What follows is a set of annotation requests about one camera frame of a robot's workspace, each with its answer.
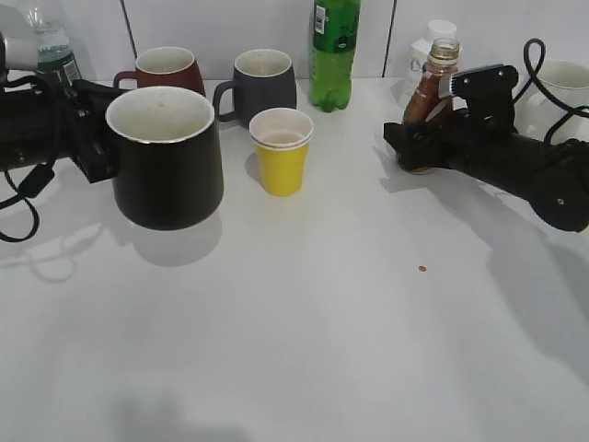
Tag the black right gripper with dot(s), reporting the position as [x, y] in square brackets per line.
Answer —
[426, 145]

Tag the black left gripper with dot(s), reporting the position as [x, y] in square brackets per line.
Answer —
[90, 141]

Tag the brown coffee drink bottle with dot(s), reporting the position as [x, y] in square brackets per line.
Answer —
[425, 106]

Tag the black ceramic mug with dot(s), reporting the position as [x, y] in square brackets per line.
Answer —
[168, 157]

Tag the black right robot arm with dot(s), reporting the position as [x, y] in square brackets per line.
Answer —
[553, 179]

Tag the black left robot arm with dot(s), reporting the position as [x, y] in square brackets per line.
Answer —
[40, 124]

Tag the yellow paper cup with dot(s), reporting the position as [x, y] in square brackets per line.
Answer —
[281, 137]

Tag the clear water bottle green label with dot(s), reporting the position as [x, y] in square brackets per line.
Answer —
[56, 57]

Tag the dark red ceramic mug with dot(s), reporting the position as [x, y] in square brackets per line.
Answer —
[164, 66]

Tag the white plastic bottle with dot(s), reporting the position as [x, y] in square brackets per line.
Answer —
[419, 51]

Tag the white ceramic mug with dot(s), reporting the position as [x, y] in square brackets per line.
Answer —
[535, 114]

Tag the green soda bottle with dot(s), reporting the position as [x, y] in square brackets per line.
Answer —
[335, 29]

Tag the grey ceramic mug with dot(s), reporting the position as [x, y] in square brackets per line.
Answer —
[262, 79]

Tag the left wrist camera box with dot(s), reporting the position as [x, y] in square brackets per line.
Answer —
[19, 51]

